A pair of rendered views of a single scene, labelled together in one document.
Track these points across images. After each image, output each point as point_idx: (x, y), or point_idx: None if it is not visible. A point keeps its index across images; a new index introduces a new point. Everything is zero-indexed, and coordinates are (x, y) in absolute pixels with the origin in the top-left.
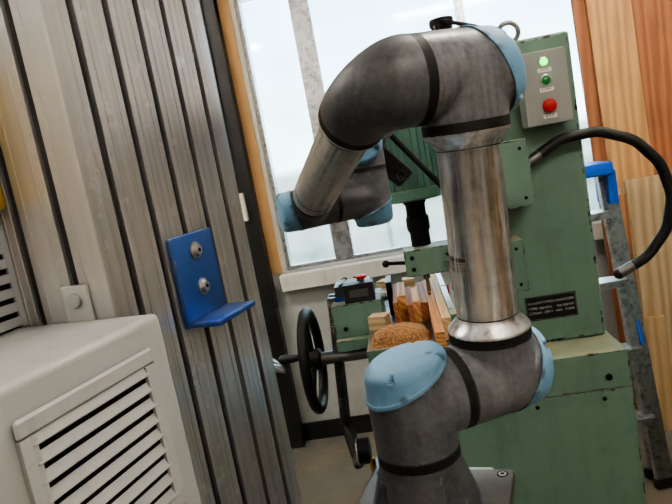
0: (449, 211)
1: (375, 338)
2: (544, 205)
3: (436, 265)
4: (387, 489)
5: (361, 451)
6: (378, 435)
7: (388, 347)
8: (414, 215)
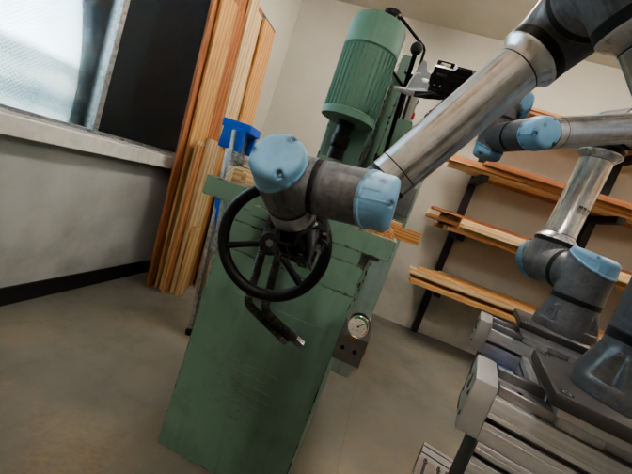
0: (598, 188)
1: (389, 231)
2: None
3: None
4: (596, 322)
5: (370, 324)
6: (606, 294)
7: (394, 240)
8: (349, 136)
